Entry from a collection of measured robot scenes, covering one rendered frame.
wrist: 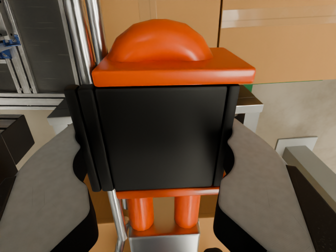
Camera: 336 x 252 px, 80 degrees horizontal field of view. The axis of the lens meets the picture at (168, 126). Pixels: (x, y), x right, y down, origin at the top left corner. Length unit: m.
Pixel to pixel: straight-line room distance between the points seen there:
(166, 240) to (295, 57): 0.71
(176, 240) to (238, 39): 0.60
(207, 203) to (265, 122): 1.19
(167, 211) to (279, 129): 1.52
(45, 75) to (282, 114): 1.45
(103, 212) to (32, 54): 0.86
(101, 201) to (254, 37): 0.61
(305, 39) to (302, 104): 0.90
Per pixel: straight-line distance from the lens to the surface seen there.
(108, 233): 0.47
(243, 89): 0.83
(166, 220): 0.20
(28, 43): 1.14
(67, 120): 0.72
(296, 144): 1.82
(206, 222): 0.45
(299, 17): 0.77
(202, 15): 0.66
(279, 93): 1.52
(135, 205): 0.17
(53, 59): 1.11
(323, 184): 1.58
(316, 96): 1.68
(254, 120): 0.77
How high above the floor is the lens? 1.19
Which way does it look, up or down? 58 degrees down
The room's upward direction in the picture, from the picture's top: 174 degrees clockwise
